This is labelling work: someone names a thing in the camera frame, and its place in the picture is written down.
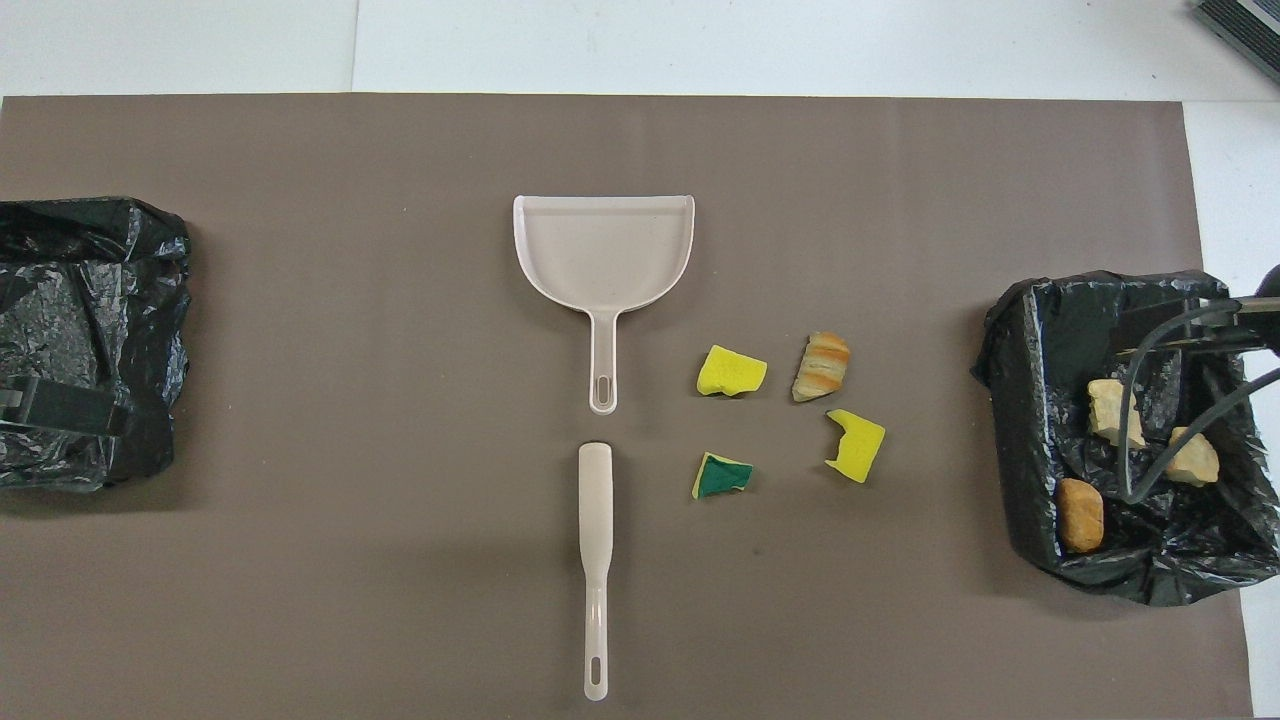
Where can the brown table mat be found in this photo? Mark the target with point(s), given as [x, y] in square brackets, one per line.
[400, 600]

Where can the brown oval bread roll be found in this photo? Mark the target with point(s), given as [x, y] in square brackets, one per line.
[1081, 516]

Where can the beige hand brush black bristles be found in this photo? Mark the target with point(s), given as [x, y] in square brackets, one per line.
[596, 500]

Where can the dark grey ribbed device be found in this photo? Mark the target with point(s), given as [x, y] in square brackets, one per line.
[1245, 25]

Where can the pale bread chunk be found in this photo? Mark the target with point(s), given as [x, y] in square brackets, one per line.
[1108, 405]

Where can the beige plastic dustpan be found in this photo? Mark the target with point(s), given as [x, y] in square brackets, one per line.
[600, 250]

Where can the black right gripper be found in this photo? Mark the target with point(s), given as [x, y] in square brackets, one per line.
[1272, 280]

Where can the yellowish bread chunk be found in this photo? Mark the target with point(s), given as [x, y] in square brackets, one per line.
[1195, 460]

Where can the black bag lined bin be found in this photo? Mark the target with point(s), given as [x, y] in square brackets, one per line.
[90, 300]
[1050, 340]

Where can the green and yellow sponge piece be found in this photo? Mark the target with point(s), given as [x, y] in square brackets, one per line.
[722, 478]

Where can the notched yellow sponge piece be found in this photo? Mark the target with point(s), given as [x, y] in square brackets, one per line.
[858, 446]

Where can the orange striped bread piece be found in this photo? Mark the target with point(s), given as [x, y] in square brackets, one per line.
[822, 367]

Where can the plain yellow sponge piece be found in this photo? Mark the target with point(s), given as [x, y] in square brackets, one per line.
[730, 371]

